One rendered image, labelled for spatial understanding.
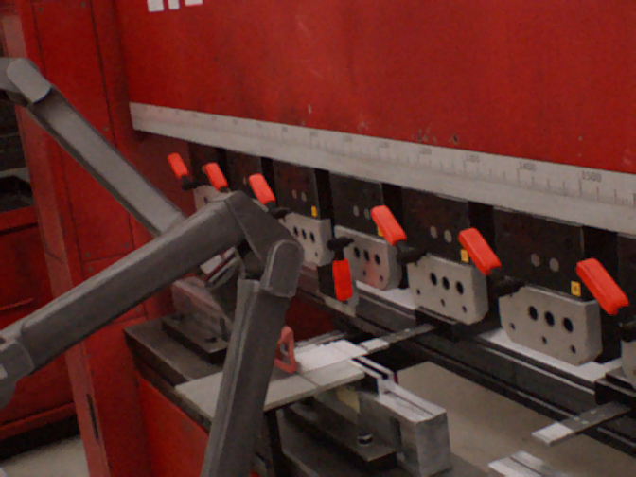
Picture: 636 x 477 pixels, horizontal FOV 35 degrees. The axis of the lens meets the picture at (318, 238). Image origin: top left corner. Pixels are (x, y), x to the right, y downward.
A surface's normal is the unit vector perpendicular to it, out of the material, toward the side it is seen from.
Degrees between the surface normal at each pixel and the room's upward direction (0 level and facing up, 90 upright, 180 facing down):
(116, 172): 71
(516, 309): 90
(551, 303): 90
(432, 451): 90
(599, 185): 90
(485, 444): 0
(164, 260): 77
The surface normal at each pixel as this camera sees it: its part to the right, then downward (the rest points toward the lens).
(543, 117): -0.87, 0.22
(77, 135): 0.18, -0.11
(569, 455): -0.12, -0.96
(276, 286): 0.39, 0.00
